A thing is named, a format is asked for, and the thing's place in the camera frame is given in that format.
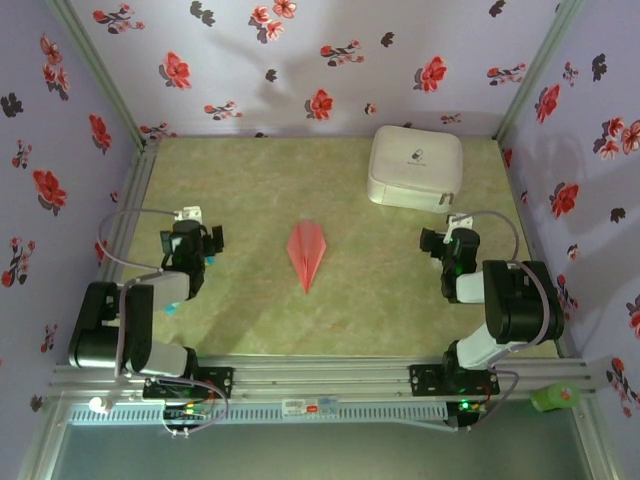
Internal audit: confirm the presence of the aluminium side rail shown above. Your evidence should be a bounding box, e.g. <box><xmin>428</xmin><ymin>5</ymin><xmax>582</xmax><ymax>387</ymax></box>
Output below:
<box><xmin>74</xmin><ymin>137</ymin><xmax>161</xmax><ymax>364</ymax></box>
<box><xmin>497</xmin><ymin>139</ymin><xmax>576</xmax><ymax>359</ymax></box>

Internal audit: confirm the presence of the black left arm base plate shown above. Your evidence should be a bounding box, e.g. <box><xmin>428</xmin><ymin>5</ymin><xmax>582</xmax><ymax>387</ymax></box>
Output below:
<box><xmin>143</xmin><ymin>366</ymin><xmax>235</xmax><ymax>400</ymax></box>

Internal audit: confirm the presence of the wide aluminium base rail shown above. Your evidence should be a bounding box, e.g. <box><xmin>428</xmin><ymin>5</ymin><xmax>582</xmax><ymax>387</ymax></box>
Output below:
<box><xmin>49</xmin><ymin>355</ymin><xmax>599</xmax><ymax>401</ymax></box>

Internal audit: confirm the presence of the pink paper sheet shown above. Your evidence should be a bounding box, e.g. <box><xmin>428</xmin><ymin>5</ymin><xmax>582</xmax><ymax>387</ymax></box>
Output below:
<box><xmin>286</xmin><ymin>219</ymin><xmax>328</xmax><ymax>295</ymax></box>

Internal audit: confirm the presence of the green plastic cup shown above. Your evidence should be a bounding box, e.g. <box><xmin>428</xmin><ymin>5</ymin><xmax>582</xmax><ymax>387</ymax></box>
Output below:
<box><xmin>529</xmin><ymin>381</ymin><xmax>582</xmax><ymax>414</ymax></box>

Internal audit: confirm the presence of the white zippered case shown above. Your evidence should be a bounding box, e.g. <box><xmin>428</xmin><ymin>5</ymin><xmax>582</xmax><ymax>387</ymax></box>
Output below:
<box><xmin>366</xmin><ymin>124</ymin><xmax>464</xmax><ymax>215</ymax></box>

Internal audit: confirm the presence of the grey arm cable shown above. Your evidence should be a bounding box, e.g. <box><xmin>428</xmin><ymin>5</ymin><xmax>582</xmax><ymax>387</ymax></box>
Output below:
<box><xmin>452</xmin><ymin>210</ymin><xmax>556</xmax><ymax>432</ymax></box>
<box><xmin>95</xmin><ymin>208</ymin><xmax>230</xmax><ymax>437</ymax></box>

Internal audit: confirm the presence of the grey right arm cable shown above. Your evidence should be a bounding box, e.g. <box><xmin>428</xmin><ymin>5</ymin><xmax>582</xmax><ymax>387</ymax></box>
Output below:
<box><xmin>452</xmin><ymin>210</ymin><xmax>556</xmax><ymax>432</ymax></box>

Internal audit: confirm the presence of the white label with red mark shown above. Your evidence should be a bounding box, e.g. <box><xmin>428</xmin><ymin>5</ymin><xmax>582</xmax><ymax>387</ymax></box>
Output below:
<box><xmin>281</xmin><ymin>397</ymin><xmax>339</xmax><ymax>416</ymax></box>

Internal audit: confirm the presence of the teal plastic packet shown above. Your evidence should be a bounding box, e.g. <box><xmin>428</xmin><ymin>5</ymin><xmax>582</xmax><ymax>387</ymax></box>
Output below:
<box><xmin>162</xmin><ymin>255</ymin><xmax>217</xmax><ymax>317</ymax></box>

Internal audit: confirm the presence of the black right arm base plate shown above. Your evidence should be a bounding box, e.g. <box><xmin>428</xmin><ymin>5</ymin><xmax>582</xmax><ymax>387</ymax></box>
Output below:
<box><xmin>408</xmin><ymin>363</ymin><xmax>501</xmax><ymax>399</ymax></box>

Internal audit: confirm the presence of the grey slotted cable duct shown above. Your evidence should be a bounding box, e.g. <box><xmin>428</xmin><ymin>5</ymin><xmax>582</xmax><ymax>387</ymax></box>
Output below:
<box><xmin>67</xmin><ymin>402</ymin><xmax>449</xmax><ymax>427</ymax></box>

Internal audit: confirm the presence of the aluminium frame post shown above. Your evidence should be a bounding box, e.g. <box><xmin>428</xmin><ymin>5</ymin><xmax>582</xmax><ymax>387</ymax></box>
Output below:
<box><xmin>572</xmin><ymin>399</ymin><xmax>619</xmax><ymax>480</ymax></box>
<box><xmin>17</xmin><ymin>394</ymin><xmax>69</xmax><ymax>480</ymax></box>
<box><xmin>48</xmin><ymin>0</ymin><xmax>147</xmax><ymax>149</ymax></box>
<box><xmin>492</xmin><ymin>0</ymin><xmax>586</xmax><ymax>141</ymax></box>

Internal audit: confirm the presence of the grey left arm cable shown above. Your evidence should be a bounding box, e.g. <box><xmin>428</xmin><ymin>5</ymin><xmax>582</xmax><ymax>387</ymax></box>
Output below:
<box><xmin>95</xmin><ymin>208</ymin><xmax>230</xmax><ymax>437</ymax></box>

